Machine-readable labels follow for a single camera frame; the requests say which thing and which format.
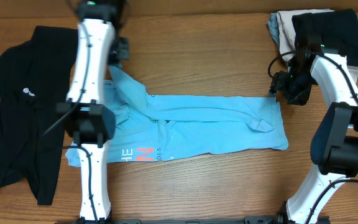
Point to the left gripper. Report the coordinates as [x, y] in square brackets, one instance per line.
[120, 50]

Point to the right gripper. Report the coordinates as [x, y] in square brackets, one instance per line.
[286, 90]

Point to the light blue printed t-shirt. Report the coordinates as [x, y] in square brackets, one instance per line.
[151, 128]

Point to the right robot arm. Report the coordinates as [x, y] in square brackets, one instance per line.
[334, 146]

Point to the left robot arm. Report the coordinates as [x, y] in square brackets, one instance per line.
[86, 118]

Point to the folded beige garment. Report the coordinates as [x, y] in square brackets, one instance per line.
[286, 17]

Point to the folded blue denim garment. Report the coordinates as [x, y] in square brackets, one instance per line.
[278, 34]

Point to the folded black garment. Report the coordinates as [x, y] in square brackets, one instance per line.
[335, 30]

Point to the black polo shirt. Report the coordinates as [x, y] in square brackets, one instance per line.
[34, 77]

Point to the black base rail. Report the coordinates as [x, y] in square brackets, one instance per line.
[247, 220]

